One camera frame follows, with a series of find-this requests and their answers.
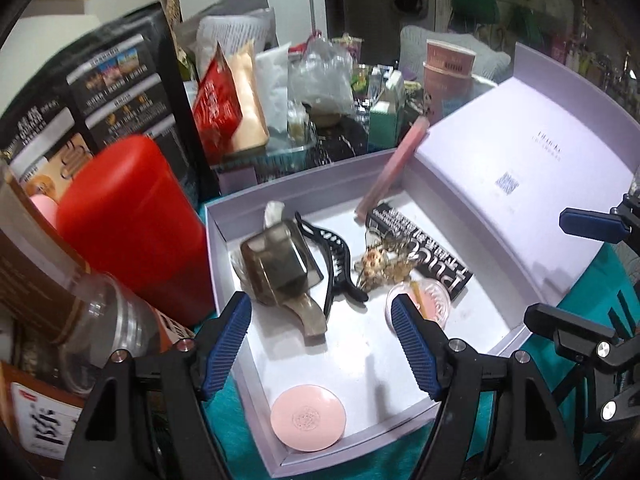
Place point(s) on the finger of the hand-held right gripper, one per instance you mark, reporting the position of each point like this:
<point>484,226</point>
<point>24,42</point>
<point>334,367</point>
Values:
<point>595,222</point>
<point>575,325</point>

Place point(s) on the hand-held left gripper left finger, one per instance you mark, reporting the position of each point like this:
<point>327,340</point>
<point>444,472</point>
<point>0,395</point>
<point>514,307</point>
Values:
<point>227,340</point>

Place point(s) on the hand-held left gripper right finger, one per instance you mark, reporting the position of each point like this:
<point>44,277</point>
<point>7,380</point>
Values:
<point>415,345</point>

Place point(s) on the translucent pink round case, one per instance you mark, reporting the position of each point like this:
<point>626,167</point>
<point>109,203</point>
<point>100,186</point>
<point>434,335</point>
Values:
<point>431,301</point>

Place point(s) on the lavender cardboard box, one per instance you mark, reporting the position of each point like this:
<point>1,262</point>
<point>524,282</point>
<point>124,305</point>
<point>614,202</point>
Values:
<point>350,360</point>

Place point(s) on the black lipstick box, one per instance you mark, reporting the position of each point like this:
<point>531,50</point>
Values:
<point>440,265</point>

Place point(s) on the pearl wavy hair claw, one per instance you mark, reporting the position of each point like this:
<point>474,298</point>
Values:
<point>312,320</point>

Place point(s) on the smoky square hair claw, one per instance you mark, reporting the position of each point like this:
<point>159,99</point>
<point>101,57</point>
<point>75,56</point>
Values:
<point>280,265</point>

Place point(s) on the gold leopard hair clip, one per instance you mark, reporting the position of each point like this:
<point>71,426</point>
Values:
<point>375,262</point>

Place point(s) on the round pink compact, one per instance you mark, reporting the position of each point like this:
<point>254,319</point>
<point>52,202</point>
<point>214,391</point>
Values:
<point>307,417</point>

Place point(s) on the black hair claw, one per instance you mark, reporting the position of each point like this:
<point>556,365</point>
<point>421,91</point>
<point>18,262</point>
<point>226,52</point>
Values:
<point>335,260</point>

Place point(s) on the pink slim tube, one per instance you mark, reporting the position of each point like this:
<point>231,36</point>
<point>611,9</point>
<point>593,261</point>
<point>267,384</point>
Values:
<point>395,170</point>

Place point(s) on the red plastic canister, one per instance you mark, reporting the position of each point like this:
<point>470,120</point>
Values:
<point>130,220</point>

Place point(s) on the small lavender box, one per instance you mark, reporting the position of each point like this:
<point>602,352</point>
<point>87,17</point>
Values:
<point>239,181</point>

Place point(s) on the shelf of assorted bottles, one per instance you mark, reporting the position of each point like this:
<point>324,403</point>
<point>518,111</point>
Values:
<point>590,50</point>

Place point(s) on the foil tray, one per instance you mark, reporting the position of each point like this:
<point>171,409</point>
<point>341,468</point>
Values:
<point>280,152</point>

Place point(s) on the pink panda paper cup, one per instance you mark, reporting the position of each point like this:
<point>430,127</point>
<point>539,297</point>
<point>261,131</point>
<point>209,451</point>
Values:
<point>445,97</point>

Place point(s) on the pink round container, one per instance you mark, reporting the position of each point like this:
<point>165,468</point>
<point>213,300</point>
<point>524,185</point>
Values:
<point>45,210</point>

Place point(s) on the green and white carton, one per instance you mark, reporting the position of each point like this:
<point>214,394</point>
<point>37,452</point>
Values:
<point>385,120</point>

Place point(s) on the small clear jar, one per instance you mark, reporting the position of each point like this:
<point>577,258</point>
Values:
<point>297,122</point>

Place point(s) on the beige pouch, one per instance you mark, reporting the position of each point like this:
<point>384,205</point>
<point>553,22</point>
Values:
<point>250,110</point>

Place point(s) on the red snack packet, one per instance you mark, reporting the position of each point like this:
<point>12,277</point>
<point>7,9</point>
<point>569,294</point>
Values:
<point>215,105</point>

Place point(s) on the small brown bowl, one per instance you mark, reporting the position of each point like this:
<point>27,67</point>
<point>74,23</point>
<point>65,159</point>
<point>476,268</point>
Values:
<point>325,116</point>

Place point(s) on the grey quilted cushion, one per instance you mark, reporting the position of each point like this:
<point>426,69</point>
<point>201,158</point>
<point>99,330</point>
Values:
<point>415,45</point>

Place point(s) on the white pouch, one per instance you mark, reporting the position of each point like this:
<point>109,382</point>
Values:
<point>272,85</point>

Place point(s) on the clear plastic bag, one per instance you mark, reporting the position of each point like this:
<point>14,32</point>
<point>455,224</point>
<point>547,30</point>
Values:
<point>320,75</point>

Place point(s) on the black printed bag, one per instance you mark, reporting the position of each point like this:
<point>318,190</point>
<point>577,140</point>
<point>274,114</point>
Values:
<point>120,80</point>

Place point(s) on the white printed leaflet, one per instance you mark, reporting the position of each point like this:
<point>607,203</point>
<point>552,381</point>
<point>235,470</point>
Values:
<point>235,30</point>

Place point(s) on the straw fan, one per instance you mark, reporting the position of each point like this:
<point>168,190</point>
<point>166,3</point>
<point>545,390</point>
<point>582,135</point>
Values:
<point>174,0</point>

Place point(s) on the white refrigerator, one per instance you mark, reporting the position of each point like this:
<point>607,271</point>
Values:
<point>290,0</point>

